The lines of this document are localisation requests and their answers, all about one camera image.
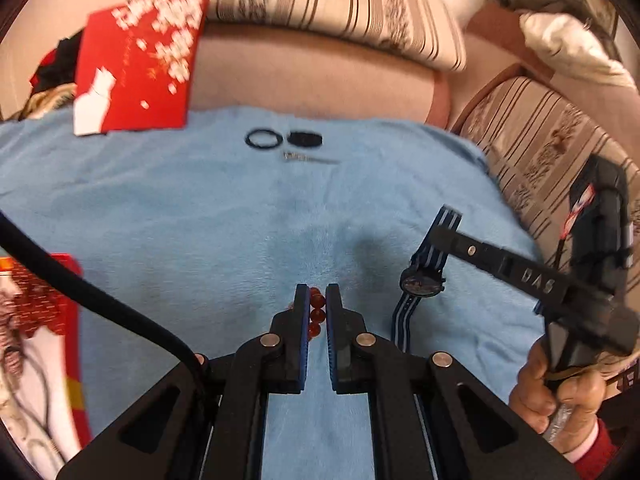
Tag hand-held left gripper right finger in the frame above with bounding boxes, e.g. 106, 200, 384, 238
325, 283, 581, 480

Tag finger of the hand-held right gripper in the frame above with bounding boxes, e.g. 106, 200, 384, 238
430, 226, 640, 357

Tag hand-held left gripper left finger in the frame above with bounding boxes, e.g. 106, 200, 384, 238
55, 283, 310, 480

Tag dark red bead bracelet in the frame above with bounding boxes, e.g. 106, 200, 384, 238
285, 286, 328, 341

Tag blue striped strap watch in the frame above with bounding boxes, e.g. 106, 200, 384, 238
391, 205, 463, 353

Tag red cardboard box tray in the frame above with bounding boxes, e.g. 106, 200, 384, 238
0, 254, 93, 461

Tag person's right forearm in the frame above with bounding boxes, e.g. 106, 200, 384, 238
562, 417, 621, 480

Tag person's right hand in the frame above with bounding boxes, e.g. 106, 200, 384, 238
509, 332, 608, 443

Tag striped floral seat cushion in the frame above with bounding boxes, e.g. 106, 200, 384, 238
457, 76, 640, 376

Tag blue blanket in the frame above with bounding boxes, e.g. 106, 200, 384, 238
0, 105, 551, 480

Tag silver metal hair clip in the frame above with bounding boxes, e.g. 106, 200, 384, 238
280, 151, 341, 165

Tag white cloth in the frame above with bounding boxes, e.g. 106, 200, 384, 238
519, 12, 638, 93

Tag pink sofa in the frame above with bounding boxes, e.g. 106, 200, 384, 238
187, 2, 556, 128

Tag red box lid with cat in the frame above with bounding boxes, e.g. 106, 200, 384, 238
73, 0, 210, 136

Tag long striped floral cushion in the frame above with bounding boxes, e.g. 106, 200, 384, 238
125, 0, 468, 73

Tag patterned scarf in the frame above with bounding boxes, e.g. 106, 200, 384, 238
7, 82, 78, 121

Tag pile of dark clothes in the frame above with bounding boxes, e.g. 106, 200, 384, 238
29, 30, 86, 93

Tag black hair tie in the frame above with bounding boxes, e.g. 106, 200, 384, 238
245, 129, 280, 150

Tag black cable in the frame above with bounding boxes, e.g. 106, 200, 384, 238
0, 212, 208, 376

